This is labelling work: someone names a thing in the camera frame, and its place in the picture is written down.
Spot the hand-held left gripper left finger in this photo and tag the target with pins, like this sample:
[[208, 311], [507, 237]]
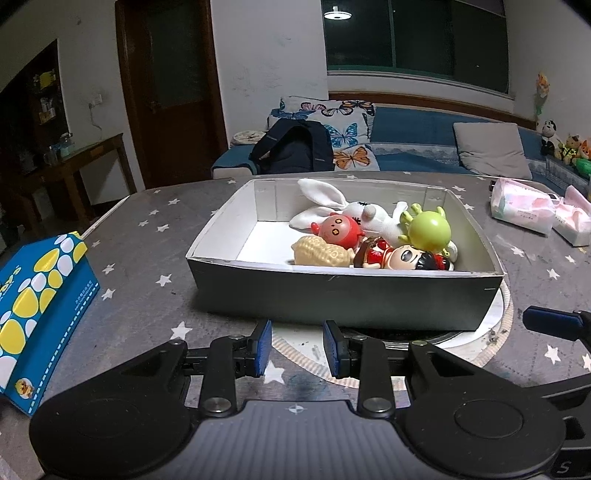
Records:
[[263, 348]]

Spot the brown wooden door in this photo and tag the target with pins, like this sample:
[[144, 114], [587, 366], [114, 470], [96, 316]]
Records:
[[171, 92]]

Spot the blue spotted tissue box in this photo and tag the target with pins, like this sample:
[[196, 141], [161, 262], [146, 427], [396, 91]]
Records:
[[41, 314]]

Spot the beige peanut toy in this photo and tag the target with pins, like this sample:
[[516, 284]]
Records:
[[321, 253]]

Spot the dark wooden shelf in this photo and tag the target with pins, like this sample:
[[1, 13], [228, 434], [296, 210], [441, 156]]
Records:
[[27, 120]]

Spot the butterfly print pillow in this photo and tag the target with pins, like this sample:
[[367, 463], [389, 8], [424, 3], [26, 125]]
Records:
[[351, 138]]

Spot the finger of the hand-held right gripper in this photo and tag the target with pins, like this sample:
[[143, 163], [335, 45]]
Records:
[[549, 319], [554, 399]]

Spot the wooden side table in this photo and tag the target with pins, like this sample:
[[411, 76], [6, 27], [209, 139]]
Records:
[[92, 154]]

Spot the cream patterned cushion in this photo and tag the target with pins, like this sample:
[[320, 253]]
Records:
[[247, 138]]

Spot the pink tissue pack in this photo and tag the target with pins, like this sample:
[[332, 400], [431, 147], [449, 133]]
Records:
[[521, 207], [575, 219]]

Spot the grey cardboard box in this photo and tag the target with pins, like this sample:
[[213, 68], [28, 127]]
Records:
[[332, 295]]

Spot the dark window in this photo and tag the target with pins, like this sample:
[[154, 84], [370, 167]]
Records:
[[415, 37]]

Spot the flower wall decoration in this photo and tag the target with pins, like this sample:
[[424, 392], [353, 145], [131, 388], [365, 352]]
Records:
[[542, 90]]

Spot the white rabbit plush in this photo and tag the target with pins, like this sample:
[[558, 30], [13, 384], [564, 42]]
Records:
[[323, 196]]

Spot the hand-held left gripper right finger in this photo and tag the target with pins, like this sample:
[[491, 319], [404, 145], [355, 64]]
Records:
[[332, 348]]

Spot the panda plush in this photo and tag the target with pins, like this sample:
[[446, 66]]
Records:
[[549, 136]]

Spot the green plastic toy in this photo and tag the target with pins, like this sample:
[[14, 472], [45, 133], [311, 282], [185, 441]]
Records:
[[584, 166]]

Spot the white wall socket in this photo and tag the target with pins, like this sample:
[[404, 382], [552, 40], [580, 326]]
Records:
[[95, 100]]

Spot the red round toy figure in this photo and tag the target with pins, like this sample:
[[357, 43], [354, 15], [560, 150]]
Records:
[[339, 230]]

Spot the grey pillow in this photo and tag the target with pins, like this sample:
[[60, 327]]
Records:
[[491, 147]]

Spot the dark blue backpack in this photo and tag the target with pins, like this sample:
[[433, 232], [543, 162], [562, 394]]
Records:
[[295, 147]]

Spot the green round toy figure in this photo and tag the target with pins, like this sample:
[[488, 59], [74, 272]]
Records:
[[429, 228]]

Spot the yellow plush toy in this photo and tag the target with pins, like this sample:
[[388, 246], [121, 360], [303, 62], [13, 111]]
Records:
[[569, 148]]

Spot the grey star tablecloth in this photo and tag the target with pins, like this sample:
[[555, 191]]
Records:
[[147, 258]]

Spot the red-dressed doll figure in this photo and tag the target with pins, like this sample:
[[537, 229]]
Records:
[[401, 257]]

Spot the orange plush toy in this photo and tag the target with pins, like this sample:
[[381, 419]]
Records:
[[585, 148]]

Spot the round white mat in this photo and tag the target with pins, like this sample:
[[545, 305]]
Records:
[[300, 348]]

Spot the blue sofa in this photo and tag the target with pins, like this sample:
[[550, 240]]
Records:
[[411, 138]]

